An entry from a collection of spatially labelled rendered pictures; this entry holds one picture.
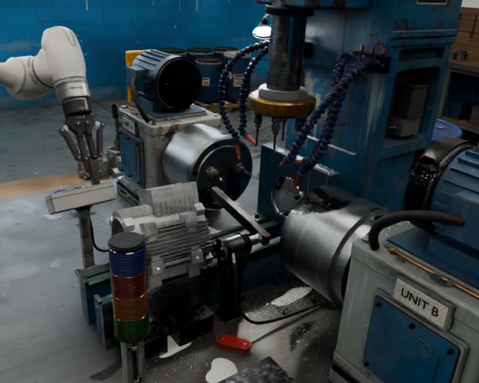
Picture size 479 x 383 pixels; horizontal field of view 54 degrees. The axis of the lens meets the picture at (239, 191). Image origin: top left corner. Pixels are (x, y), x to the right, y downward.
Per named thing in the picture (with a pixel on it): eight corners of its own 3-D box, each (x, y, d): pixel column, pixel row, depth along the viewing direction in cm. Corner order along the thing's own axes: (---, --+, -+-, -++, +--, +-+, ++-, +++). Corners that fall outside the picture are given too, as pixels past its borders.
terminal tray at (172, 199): (185, 209, 127) (180, 182, 126) (201, 210, 117) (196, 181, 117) (142, 218, 121) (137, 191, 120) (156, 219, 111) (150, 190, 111)
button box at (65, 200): (109, 201, 138) (105, 184, 138) (117, 198, 132) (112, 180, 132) (49, 215, 128) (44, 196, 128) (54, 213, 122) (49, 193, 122)
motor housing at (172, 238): (188, 262, 131) (176, 195, 130) (219, 271, 115) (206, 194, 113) (118, 282, 122) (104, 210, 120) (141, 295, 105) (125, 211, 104)
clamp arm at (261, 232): (271, 243, 121) (217, 194, 138) (273, 234, 120) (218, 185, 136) (260, 247, 119) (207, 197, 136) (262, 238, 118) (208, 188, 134)
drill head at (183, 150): (201, 171, 187) (202, 109, 176) (258, 205, 160) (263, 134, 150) (144, 183, 173) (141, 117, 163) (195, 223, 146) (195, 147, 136)
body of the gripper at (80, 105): (62, 99, 127) (71, 133, 127) (93, 96, 132) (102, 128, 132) (57, 107, 133) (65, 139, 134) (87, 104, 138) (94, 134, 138)
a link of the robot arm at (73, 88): (90, 75, 131) (96, 96, 131) (82, 86, 139) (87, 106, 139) (57, 78, 126) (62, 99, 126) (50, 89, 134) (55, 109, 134)
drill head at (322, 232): (321, 244, 138) (331, 164, 128) (448, 321, 108) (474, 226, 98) (253, 269, 125) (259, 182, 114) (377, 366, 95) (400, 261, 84)
